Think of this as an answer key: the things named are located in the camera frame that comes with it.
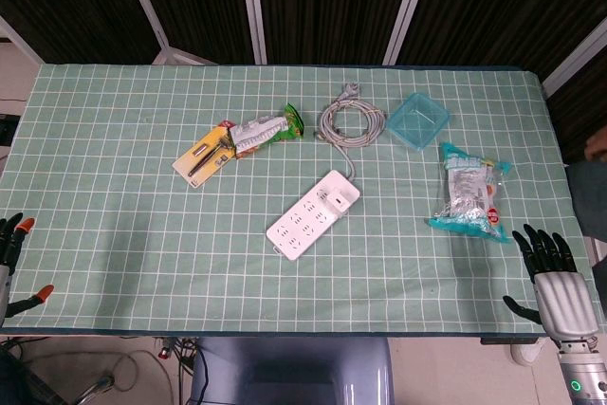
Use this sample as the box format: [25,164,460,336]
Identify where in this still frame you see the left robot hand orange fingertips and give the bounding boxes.
[0,212,56,322]

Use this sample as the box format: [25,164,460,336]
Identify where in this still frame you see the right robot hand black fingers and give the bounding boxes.
[502,223,601,342]

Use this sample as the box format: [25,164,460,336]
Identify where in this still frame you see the white power adapter plug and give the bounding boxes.
[323,185,355,216]

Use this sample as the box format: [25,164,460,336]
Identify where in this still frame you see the white power strip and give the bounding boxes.
[265,169,361,262]

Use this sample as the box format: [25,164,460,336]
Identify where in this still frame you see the white shoe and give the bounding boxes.
[509,341,545,368]

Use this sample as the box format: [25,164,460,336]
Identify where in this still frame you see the person in grey clothing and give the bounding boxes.
[566,124,607,240]

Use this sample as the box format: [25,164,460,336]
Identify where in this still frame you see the green checked tablecloth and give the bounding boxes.
[0,63,607,336]

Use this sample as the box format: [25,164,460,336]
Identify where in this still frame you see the teal and silver snack bag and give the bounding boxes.
[425,141,513,245]

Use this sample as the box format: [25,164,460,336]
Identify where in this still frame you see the razor on yellow card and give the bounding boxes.
[171,122,238,188]

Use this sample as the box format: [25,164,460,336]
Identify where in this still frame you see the teal plastic container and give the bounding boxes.
[384,91,451,153]

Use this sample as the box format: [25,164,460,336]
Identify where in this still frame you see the green snack bag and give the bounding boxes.
[229,103,304,159]

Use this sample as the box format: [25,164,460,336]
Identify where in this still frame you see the blue-grey robot torso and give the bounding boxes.
[189,338,395,405]

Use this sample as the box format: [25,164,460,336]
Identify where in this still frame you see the white floor cable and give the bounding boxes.
[65,349,179,405]

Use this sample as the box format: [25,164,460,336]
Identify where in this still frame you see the grey cable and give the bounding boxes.
[315,83,388,182]

